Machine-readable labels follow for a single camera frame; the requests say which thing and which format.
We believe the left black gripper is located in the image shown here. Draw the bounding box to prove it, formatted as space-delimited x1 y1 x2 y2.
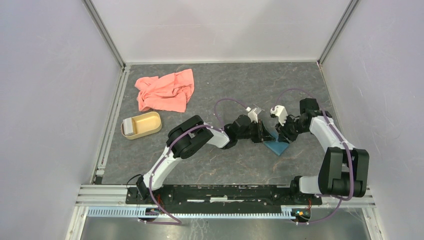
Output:
236 119 276 143

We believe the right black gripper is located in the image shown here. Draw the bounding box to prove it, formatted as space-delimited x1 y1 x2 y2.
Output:
274 114 309 144

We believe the blue card holder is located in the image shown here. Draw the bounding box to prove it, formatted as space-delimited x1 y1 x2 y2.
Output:
263 131 290 156

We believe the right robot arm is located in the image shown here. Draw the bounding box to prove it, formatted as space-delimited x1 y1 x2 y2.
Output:
270 98 370 204

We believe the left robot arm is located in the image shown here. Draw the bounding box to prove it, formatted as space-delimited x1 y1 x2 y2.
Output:
136 114 276 204

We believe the silver card in tray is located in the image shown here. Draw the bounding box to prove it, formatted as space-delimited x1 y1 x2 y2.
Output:
122 117 135 136

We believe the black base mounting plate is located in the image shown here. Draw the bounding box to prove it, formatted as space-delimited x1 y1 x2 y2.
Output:
125 184 323 215

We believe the pink crumpled cloth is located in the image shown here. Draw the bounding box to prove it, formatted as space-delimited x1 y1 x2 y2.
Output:
134 69 195 113

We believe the gold oval tray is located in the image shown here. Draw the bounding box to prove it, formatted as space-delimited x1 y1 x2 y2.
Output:
121 111 162 140

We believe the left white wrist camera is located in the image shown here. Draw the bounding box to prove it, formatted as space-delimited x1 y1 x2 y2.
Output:
245 107 263 123

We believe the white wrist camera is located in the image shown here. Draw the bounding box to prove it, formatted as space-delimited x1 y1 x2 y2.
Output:
245 107 263 123
270 105 288 126

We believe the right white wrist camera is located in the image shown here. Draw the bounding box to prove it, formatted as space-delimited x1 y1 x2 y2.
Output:
270 105 288 126

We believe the aluminium frame rail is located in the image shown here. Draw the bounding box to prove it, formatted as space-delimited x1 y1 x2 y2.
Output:
66 184 384 240

